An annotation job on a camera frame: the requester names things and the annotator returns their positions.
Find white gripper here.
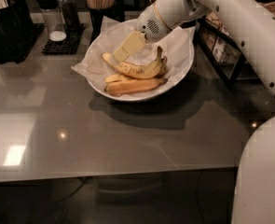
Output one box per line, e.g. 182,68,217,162
112,0,209,63

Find white bowl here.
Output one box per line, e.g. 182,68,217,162
85,18,196,103

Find spotted yellow banana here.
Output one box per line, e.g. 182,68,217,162
102,46,166,79

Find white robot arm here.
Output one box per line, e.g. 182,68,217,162
113,0,275,224

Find small middle yellow banana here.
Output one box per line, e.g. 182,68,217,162
104,74,131,84

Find front orange-yellow banana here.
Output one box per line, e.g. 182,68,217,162
104,78,168,96

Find white paper liner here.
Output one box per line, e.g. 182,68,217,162
71,16,196,94

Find cup of wooden stirrers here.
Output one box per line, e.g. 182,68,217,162
86,0,125,42

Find dark glass shaker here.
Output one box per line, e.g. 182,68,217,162
59,0,80,31

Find large black rubber mat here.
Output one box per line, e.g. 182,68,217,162
0,23,45,63

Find black condiment caddy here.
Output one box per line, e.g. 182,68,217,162
0,0,33,63

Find black wire packet rack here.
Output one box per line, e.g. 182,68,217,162
198,12,260,89

